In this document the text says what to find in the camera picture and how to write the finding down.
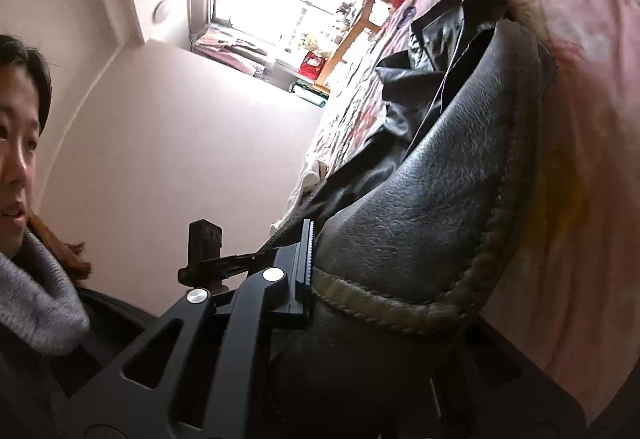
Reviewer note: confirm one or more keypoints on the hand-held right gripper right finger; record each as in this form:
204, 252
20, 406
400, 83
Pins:
525, 389

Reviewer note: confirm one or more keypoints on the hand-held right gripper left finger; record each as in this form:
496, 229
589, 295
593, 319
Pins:
295, 289

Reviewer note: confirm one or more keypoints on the wooden low table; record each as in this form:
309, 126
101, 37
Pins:
345, 49

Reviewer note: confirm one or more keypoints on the teal suitcase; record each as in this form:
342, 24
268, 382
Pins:
310, 93

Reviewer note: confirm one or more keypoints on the person's head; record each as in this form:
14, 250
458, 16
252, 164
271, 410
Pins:
15, 144

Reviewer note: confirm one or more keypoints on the red cartoon bag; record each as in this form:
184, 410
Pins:
311, 65

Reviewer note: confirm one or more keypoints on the pink printed blanket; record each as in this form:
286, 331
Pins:
575, 69

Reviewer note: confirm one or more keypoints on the grey knitted scarf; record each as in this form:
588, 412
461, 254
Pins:
35, 299

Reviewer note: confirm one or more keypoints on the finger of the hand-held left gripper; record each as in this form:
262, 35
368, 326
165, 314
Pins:
240, 261

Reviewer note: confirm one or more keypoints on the white towel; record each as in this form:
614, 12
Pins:
311, 173

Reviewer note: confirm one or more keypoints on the white paper shopping bag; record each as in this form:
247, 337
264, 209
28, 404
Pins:
378, 12

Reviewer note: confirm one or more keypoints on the black leather jacket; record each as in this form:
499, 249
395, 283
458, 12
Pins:
425, 219

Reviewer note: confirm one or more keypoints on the person's dark coat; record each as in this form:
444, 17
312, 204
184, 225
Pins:
30, 384

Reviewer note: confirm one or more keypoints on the round ceiling lamp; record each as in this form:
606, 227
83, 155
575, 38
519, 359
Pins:
161, 10

